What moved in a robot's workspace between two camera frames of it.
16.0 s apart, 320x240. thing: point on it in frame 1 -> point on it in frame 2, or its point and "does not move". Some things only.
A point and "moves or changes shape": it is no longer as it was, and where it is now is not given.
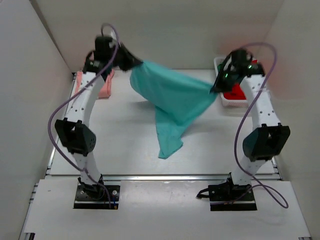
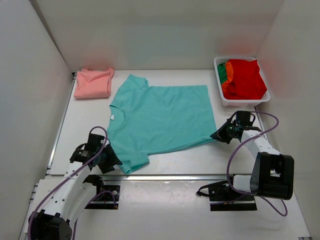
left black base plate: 110,201 does not move
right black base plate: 227,196 does not move
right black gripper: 218,85 -> 220,134
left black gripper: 131,61 -> 113,159
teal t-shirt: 176,97 moves or changes shape
